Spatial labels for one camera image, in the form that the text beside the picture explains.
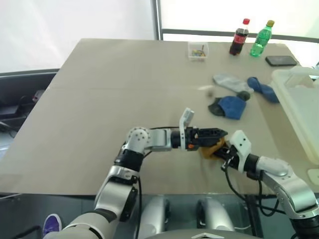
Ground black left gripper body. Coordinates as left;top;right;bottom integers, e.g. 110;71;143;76
185;126;202;152

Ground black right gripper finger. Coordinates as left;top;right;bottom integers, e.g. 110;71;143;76
213;149;229;160

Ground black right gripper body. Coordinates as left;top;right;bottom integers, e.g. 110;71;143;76
221;145;240;170

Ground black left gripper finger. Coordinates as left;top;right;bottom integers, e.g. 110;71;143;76
198;127;228;138
198;136;225;148

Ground yellow-brown cloth item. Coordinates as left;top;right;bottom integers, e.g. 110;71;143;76
200;136;229;160

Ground clear plastic box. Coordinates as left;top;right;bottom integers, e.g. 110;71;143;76
187;41;209;63

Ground white plastic bin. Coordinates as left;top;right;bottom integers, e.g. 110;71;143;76
271;65;319;164

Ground blue sock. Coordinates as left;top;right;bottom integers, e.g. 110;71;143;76
218;96;247;120
247;76;280;104

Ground grey white sock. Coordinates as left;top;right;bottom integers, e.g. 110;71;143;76
212;73;254;93

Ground black table leg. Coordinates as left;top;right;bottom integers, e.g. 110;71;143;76
245;194;264;239

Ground cola bottle red cap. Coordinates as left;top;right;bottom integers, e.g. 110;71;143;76
229;18;251;56

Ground black smartphone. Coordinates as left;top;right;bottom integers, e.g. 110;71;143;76
265;55;298;67

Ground green bottle yellow cap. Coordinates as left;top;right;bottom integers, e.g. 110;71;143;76
250;19;276;58

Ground small red grey device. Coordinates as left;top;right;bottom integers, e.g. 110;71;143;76
32;90;45;103

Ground purple shoe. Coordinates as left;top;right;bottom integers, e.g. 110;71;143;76
42;214;63;238

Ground dark grey side desk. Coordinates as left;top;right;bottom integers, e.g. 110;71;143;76
0;68;61;131

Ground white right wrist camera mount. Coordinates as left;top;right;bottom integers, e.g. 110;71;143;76
228;129;252;173

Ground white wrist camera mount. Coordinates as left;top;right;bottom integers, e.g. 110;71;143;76
178;107;195;151
228;129;252;173

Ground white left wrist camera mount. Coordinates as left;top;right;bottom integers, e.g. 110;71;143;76
178;107;195;151

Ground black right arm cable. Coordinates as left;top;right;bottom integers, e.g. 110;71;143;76
221;160;281;216

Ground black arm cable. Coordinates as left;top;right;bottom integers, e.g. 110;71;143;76
133;126;180;239
221;160;281;216

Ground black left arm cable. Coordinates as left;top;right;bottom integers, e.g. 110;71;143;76
133;126;180;239

